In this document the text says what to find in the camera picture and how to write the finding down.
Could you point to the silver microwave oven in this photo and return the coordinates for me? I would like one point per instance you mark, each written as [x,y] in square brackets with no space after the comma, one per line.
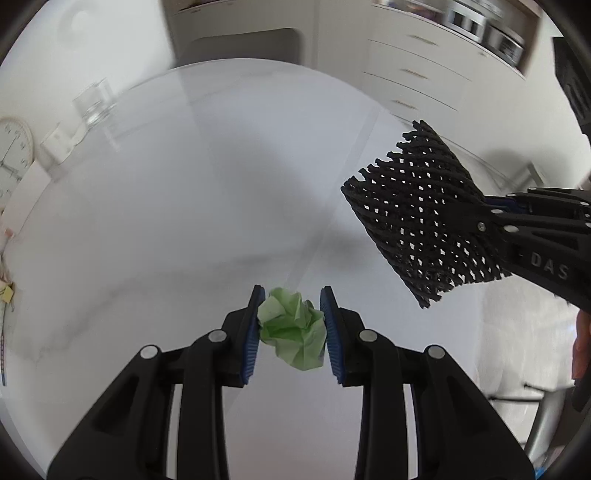
[505,44]

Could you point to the black mesh net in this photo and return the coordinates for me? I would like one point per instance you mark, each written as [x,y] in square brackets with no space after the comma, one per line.
[415,203]

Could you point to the beige drawer cabinet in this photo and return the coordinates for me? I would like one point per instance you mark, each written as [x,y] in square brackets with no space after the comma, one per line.
[415,60]

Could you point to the blue ruler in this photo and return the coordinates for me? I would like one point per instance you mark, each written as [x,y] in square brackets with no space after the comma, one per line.
[2,346]

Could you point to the green paper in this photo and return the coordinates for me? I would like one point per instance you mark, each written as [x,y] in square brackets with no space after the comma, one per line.
[291,332]

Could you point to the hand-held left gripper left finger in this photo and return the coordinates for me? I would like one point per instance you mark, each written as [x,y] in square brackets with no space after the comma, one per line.
[251,334]

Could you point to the clear glass cup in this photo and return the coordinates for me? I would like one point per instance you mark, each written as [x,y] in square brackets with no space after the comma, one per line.
[94,101]

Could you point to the metal frame stool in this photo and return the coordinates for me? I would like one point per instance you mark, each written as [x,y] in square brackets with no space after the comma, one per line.
[521,173]

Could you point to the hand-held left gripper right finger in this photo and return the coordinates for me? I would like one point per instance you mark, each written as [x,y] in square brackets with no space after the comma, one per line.
[330,341]

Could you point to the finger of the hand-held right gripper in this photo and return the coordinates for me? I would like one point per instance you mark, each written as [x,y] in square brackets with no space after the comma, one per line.
[545,198]
[531,226]

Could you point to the white toaster oven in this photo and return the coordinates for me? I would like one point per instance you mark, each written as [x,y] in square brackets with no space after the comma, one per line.
[464,18]

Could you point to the dark object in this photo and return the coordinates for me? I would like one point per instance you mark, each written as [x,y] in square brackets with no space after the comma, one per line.
[575,78]

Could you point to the small white holder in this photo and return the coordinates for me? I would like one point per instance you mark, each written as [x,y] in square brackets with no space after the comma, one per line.
[59,144]

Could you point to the round white wall clock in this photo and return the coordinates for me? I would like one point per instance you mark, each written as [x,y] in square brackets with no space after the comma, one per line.
[14,157]

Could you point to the white flat box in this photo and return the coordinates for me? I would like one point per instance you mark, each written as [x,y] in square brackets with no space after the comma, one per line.
[25,189]

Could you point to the person's right hand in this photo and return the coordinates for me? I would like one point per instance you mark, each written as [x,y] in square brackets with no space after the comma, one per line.
[582,344]

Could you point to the yellow sticky notes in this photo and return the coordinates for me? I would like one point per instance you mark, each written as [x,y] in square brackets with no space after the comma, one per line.
[6,291]

